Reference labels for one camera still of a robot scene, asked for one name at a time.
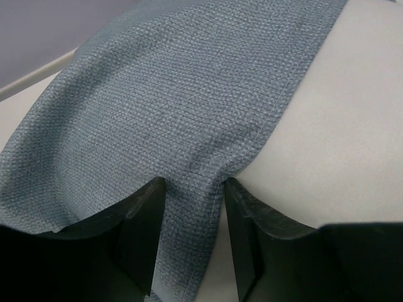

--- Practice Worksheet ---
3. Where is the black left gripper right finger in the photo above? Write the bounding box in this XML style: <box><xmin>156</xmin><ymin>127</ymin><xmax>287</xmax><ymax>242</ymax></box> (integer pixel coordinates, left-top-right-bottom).
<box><xmin>224</xmin><ymin>178</ymin><xmax>402</xmax><ymax>301</ymax></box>

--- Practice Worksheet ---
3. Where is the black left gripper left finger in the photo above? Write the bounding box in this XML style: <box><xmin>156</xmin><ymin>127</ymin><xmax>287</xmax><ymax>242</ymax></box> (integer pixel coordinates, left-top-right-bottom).
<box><xmin>1</xmin><ymin>177</ymin><xmax>166</xmax><ymax>301</ymax></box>

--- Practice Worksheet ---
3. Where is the blue-grey fabric pillowcase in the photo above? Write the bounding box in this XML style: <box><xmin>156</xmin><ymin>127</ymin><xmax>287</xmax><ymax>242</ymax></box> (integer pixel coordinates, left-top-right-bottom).
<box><xmin>1</xmin><ymin>1</ymin><xmax>345</xmax><ymax>301</ymax></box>

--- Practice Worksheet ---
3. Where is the white pillow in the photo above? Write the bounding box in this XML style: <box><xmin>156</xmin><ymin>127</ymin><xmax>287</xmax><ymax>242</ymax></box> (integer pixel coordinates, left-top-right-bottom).
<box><xmin>196</xmin><ymin>1</ymin><xmax>402</xmax><ymax>301</ymax></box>

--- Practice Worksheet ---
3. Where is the aluminium back table rail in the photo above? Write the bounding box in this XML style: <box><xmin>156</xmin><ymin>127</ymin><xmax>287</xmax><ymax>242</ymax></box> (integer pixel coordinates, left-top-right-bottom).
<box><xmin>1</xmin><ymin>48</ymin><xmax>77</xmax><ymax>101</ymax></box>

